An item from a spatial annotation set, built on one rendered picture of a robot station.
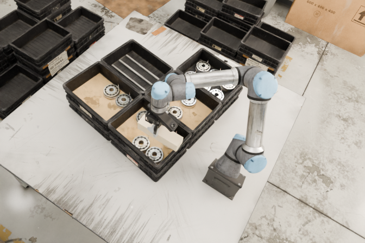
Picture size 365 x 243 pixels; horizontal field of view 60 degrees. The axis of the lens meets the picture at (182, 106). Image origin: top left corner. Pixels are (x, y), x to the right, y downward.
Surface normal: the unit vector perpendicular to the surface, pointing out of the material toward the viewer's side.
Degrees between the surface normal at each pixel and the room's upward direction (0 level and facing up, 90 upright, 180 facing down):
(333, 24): 74
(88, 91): 0
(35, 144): 0
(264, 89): 49
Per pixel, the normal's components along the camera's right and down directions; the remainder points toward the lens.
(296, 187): 0.11, -0.57
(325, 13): -0.47, 0.51
